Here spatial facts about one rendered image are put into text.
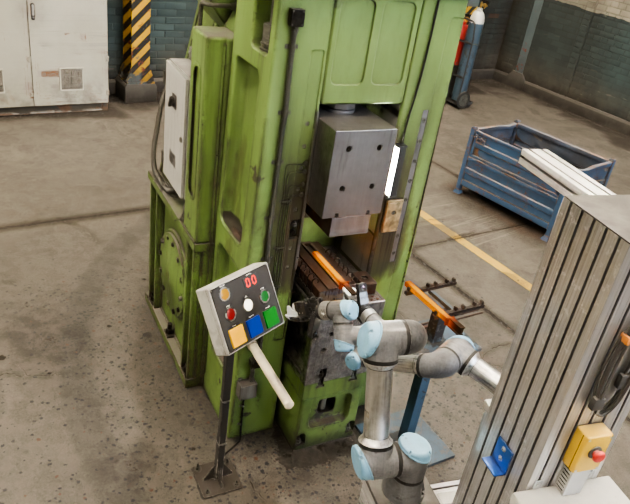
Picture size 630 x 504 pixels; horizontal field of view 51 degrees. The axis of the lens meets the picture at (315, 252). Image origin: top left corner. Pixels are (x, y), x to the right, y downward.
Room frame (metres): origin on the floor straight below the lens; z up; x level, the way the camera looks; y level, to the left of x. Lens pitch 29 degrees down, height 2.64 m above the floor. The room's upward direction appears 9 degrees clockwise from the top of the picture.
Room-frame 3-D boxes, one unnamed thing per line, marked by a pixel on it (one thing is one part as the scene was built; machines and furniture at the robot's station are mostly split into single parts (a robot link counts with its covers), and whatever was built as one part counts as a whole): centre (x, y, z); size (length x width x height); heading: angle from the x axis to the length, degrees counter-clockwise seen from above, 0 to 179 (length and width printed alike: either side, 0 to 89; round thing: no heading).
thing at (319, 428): (2.86, -0.07, 0.23); 0.55 x 0.37 x 0.47; 31
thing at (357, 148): (2.85, -0.07, 1.56); 0.42 x 0.39 x 0.40; 31
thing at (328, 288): (2.83, -0.03, 0.96); 0.42 x 0.20 x 0.09; 31
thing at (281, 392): (2.39, 0.11, 0.62); 0.44 x 0.05 x 0.05; 31
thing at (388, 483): (1.66, -0.44, 0.87); 0.15 x 0.15 x 0.10
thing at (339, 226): (2.83, -0.03, 1.32); 0.42 x 0.20 x 0.10; 31
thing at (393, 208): (2.92, -0.34, 1.27); 0.09 x 0.02 x 0.17; 121
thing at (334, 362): (2.86, -0.07, 0.69); 0.56 x 0.38 x 0.45; 31
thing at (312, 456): (2.61, -0.16, 0.01); 0.58 x 0.39 x 0.01; 121
